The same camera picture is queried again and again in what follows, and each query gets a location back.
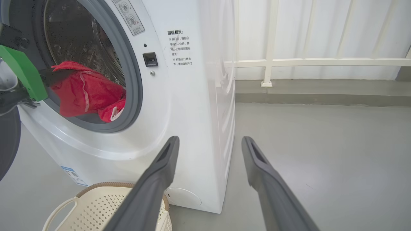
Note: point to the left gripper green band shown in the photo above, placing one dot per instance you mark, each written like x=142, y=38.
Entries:
x=25, y=73

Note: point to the cream perforated laundry basket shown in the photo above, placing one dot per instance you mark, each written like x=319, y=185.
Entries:
x=96, y=208

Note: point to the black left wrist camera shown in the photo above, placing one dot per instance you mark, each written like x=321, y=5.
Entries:
x=11, y=37

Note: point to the dark round washing machine door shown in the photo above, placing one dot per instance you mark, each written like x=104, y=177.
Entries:
x=8, y=144

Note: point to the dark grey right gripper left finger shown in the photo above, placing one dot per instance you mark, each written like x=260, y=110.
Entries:
x=144, y=199

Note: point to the grey warning sticker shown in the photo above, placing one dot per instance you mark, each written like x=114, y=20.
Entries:
x=130, y=17

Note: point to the grey rubber door gasket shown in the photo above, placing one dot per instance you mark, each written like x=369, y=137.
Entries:
x=133, y=83

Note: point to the red garment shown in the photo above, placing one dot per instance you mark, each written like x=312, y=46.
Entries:
x=83, y=93

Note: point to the white metal railing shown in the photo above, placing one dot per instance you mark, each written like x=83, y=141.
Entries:
x=321, y=61

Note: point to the black door latch socket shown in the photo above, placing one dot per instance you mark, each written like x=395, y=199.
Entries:
x=150, y=59

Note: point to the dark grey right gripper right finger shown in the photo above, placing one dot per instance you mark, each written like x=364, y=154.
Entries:
x=276, y=199

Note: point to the blue energy label sticker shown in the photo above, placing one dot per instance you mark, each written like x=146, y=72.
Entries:
x=74, y=176

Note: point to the white front-load washing machine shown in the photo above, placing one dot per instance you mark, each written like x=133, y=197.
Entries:
x=179, y=112

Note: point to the round white filter cover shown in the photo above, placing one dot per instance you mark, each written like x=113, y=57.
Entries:
x=183, y=197

